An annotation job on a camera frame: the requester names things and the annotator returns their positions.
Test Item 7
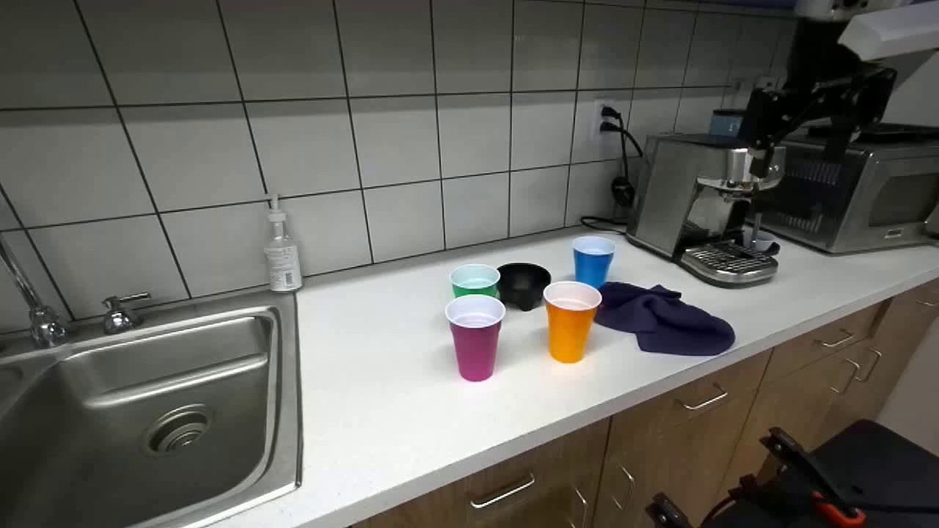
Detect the small black bowl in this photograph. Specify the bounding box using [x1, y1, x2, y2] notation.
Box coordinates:
[495, 262, 555, 313]

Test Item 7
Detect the black power plug cable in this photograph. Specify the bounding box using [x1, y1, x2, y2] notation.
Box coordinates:
[595, 101, 648, 211]

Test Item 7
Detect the clear soap pump bottle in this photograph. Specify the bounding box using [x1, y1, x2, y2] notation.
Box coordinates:
[260, 190, 306, 297]

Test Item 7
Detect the sink drain strainer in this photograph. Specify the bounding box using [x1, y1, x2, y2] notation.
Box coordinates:
[143, 401, 213, 457]

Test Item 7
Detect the stainless steel sink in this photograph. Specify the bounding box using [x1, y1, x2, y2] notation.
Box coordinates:
[0, 291, 306, 528]

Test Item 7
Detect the orange plastic cup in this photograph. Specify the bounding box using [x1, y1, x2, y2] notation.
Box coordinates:
[540, 278, 605, 366]

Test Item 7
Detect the blue water tank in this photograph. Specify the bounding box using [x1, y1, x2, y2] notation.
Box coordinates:
[708, 107, 752, 142]

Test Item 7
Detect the blue plastic cup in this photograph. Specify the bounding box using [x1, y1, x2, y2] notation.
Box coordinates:
[568, 231, 618, 291]

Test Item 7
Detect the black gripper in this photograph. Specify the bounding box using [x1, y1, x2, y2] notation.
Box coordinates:
[736, 19, 897, 180]

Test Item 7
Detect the stainless toaster oven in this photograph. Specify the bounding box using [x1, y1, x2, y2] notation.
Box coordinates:
[759, 121, 939, 258]

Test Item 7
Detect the wooden cabinet front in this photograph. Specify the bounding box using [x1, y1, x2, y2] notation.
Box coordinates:
[592, 350, 774, 528]
[849, 278, 939, 437]
[350, 420, 614, 528]
[728, 303, 891, 492]

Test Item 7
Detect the chrome faucet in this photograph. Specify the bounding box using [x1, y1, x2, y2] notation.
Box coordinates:
[0, 237, 67, 353]

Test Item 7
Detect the chrome faucet handle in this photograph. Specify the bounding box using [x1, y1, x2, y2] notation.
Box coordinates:
[99, 291, 156, 335]

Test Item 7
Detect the green plastic cup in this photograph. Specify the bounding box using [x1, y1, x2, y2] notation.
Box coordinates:
[448, 262, 501, 303]

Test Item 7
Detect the dark navy cloth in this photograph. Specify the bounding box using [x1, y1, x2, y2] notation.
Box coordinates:
[592, 278, 740, 357]

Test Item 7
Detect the stainless espresso machine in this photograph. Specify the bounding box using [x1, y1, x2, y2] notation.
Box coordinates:
[627, 129, 788, 288]

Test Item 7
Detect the black orange clamp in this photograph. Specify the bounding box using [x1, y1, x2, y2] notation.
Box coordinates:
[759, 426, 869, 528]

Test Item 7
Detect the magenta plastic cup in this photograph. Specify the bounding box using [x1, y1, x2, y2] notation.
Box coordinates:
[444, 293, 511, 385]

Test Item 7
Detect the black cart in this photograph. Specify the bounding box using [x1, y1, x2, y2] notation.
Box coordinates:
[722, 420, 939, 528]

